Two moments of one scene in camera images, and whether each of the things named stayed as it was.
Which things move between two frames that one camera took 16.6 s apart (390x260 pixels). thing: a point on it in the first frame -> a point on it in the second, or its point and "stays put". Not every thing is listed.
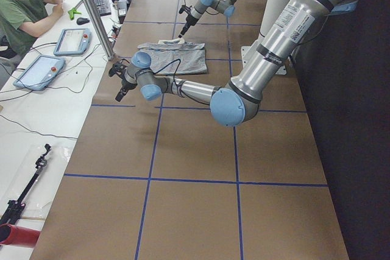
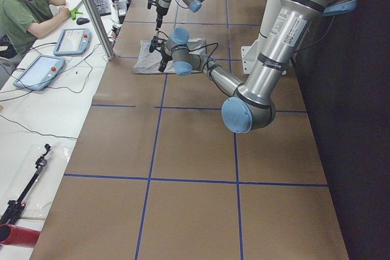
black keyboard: [102, 2] stays put
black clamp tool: [14, 206] stays put
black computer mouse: [82, 21] stays put
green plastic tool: [72, 12] stays put
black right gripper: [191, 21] -> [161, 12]
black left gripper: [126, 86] -> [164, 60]
